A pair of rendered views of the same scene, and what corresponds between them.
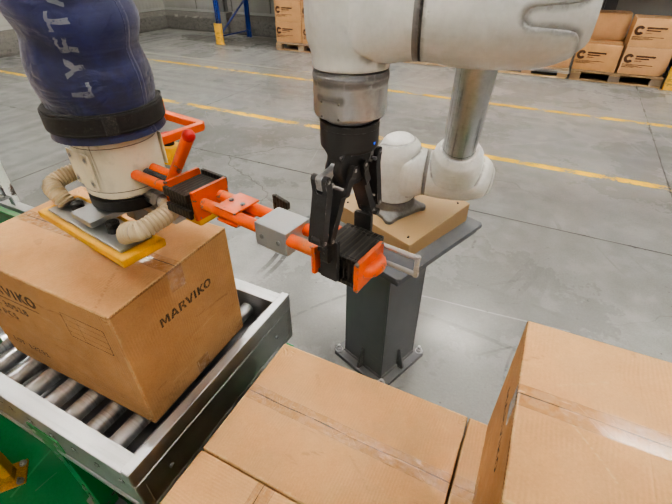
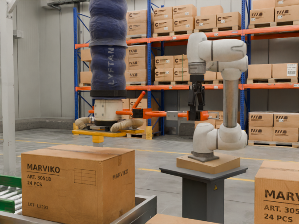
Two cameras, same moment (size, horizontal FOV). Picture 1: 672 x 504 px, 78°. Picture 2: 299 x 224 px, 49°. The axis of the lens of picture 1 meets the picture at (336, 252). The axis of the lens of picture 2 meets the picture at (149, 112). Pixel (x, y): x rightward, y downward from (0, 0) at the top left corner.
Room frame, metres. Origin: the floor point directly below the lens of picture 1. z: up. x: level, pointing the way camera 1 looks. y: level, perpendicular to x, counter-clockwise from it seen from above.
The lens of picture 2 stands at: (-1.17, 0.26, 1.31)
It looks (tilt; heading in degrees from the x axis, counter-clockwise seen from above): 3 degrees down; 359
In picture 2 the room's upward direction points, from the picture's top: straight up
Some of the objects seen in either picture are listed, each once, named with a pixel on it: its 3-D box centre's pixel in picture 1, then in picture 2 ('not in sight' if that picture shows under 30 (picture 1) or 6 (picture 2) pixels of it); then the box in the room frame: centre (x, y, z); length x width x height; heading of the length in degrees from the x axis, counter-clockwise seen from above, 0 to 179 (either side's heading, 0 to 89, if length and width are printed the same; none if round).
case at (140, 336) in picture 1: (114, 292); (79, 182); (0.94, 0.67, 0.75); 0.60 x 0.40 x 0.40; 64
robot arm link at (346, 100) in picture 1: (350, 93); (196, 69); (0.52, -0.02, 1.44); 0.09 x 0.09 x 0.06
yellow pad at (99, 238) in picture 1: (97, 221); (98, 130); (0.77, 0.53, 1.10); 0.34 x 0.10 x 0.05; 55
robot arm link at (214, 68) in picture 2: not in sight; (208, 62); (1.06, -0.18, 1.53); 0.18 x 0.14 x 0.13; 164
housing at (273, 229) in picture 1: (282, 231); (174, 115); (0.58, 0.09, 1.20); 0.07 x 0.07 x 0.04; 55
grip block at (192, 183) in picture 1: (197, 193); (142, 113); (0.71, 0.27, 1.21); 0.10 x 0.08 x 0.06; 145
